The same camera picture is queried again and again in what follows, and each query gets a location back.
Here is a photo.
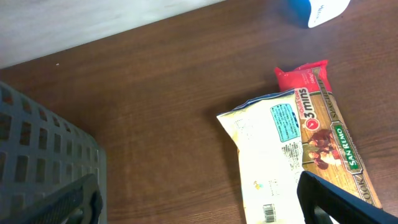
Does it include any white barcode scanner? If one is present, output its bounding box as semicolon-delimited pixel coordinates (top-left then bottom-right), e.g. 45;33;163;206
287;0;351;29

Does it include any San Remo spaghetti packet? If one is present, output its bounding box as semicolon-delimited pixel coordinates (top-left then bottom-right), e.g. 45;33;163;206
274;60;382;208

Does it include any grey plastic basket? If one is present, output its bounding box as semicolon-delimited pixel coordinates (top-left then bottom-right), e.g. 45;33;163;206
1;83;107;219

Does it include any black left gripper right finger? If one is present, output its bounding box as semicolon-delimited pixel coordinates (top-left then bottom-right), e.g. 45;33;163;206
297;171;397;224

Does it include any white chips bag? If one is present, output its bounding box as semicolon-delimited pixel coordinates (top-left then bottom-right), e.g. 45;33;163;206
217;90;304;223

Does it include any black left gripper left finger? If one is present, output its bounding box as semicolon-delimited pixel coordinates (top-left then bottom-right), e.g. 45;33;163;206
1;174;103;224

